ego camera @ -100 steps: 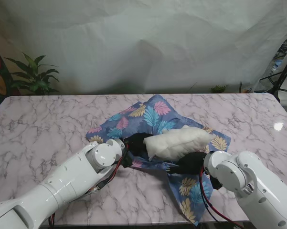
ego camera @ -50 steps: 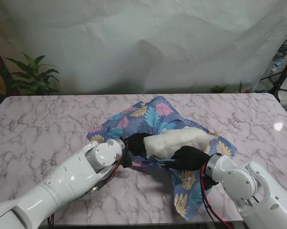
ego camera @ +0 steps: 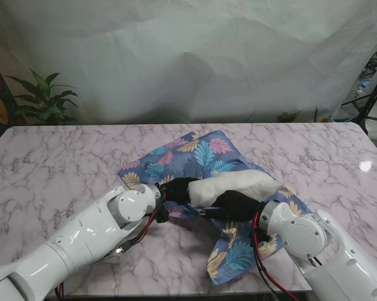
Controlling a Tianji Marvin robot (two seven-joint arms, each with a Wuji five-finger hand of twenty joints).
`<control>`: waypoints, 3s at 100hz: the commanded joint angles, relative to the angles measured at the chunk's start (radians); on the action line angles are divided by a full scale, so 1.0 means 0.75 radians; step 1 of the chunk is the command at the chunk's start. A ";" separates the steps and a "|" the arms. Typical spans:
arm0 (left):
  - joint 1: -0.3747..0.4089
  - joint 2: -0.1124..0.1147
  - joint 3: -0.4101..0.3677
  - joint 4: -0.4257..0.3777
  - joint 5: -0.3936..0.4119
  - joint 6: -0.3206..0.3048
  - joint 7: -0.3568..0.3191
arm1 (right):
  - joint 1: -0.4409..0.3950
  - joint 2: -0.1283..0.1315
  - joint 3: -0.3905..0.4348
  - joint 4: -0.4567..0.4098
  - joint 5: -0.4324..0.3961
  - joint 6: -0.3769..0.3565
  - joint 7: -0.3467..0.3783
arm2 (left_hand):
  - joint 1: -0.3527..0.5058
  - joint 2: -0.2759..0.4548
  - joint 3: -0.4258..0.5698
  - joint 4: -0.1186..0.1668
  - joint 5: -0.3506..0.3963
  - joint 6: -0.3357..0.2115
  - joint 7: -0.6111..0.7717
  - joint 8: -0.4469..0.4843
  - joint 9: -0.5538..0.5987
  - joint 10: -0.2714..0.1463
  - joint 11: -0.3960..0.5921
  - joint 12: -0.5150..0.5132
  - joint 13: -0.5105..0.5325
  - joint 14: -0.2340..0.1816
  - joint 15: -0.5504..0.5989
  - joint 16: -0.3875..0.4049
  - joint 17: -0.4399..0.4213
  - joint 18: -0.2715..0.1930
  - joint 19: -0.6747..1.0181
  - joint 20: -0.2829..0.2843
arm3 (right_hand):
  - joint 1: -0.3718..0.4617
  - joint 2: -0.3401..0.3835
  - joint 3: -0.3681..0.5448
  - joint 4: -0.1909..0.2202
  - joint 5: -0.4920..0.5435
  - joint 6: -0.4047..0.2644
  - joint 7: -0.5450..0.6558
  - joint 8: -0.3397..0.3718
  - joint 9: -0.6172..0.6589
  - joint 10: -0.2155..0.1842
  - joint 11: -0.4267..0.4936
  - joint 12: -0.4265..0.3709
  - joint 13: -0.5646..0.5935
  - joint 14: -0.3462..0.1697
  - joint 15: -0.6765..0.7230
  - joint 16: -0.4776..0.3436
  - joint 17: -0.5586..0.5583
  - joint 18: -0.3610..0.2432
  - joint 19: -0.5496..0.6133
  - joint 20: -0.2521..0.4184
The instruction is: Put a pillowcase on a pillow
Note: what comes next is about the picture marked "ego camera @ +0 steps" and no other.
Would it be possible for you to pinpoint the white backdrop sheet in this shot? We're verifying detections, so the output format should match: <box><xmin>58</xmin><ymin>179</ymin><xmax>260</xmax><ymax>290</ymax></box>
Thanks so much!
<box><xmin>0</xmin><ymin>0</ymin><xmax>377</xmax><ymax>127</ymax></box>

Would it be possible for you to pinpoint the red black left arm cable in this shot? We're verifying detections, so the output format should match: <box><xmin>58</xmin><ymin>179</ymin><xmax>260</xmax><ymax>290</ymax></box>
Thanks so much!
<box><xmin>55</xmin><ymin>193</ymin><xmax>169</xmax><ymax>298</ymax></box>

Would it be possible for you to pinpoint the small green plant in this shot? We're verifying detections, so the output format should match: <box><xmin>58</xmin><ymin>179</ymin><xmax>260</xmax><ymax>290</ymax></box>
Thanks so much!
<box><xmin>274</xmin><ymin>110</ymin><xmax>301</xmax><ymax>124</ymax></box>

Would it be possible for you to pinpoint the white pillow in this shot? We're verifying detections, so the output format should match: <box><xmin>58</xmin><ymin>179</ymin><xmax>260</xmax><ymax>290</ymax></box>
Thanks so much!
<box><xmin>186</xmin><ymin>169</ymin><xmax>279</xmax><ymax>209</ymax></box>

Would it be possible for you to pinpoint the purple floral pillowcase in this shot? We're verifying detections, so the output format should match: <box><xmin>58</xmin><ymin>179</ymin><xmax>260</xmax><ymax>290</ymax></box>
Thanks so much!
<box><xmin>117</xmin><ymin>129</ymin><xmax>314</xmax><ymax>287</ymax></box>

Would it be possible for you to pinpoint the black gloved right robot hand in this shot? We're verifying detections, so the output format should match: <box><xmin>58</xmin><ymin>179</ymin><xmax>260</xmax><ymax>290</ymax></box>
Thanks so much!
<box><xmin>199</xmin><ymin>189</ymin><xmax>265</xmax><ymax>223</ymax></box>

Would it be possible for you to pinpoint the large green leafy plant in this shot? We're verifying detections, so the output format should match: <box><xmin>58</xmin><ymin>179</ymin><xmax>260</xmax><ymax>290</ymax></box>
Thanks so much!
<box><xmin>4</xmin><ymin>68</ymin><xmax>80</xmax><ymax>125</ymax></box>

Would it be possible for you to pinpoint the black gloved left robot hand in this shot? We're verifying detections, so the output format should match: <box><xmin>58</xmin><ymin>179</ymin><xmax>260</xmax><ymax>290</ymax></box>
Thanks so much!
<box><xmin>159</xmin><ymin>176</ymin><xmax>203</xmax><ymax>203</ymax></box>

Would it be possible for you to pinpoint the red black right arm cable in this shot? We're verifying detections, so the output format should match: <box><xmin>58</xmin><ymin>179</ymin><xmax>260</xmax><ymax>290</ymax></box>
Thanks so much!
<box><xmin>252</xmin><ymin>211</ymin><xmax>299</xmax><ymax>301</ymax></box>

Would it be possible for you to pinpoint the red black arm cable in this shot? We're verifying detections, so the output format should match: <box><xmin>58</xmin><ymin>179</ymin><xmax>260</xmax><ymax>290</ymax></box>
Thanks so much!
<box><xmin>252</xmin><ymin>211</ymin><xmax>299</xmax><ymax>301</ymax></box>
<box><xmin>55</xmin><ymin>193</ymin><xmax>169</xmax><ymax>298</ymax></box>

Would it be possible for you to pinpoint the small orange pot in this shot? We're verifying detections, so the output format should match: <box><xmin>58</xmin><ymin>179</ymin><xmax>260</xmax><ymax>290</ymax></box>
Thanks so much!
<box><xmin>314</xmin><ymin>105</ymin><xmax>332</xmax><ymax>124</ymax></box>

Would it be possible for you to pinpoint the black tripod stand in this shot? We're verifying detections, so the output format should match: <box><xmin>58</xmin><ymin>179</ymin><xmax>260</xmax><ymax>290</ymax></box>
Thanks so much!
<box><xmin>341</xmin><ymin>53</ymin><xmax>377</xmax><ymax>136</ymax></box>

